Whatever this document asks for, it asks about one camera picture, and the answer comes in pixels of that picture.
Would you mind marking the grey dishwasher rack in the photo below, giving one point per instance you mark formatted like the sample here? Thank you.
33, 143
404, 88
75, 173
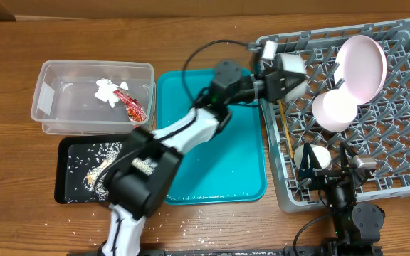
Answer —
380, 129

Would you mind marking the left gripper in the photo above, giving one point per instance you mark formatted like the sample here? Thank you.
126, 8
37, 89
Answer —
276, 87

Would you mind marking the red sauce packet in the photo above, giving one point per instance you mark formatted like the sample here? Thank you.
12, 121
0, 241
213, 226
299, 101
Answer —
134, 109

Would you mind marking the clear plastic bin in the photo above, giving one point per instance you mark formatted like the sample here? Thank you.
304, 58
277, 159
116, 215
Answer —
64, 100

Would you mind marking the white napkin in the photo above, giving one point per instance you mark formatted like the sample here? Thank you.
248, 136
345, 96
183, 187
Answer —
106, 87

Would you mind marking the white cup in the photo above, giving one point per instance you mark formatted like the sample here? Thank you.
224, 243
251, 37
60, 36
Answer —
334, 110

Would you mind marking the large white plate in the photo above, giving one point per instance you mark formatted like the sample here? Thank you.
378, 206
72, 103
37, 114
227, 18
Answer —
362, 68

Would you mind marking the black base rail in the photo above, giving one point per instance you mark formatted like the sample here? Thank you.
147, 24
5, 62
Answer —
286, 251

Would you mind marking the black plastic tray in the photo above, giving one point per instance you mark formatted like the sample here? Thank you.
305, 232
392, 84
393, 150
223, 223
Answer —
62, 159

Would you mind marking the grey bowl with rice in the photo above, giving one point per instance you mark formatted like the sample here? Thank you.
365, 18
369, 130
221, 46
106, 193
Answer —
294, 63

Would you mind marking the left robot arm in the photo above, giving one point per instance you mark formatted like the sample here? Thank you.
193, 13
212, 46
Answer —
139, 178

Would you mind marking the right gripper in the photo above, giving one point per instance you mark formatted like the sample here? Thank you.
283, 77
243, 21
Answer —
328, 172

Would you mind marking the wooden chopstick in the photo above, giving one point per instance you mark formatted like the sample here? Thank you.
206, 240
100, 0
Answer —
285, 129

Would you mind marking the food scraps and rice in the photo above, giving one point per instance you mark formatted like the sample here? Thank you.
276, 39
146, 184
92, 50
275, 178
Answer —
85, 163

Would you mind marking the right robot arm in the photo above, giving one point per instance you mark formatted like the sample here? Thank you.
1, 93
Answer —
357, 225

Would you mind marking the teal serving tray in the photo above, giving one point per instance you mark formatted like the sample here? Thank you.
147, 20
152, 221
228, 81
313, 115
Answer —
229, 168

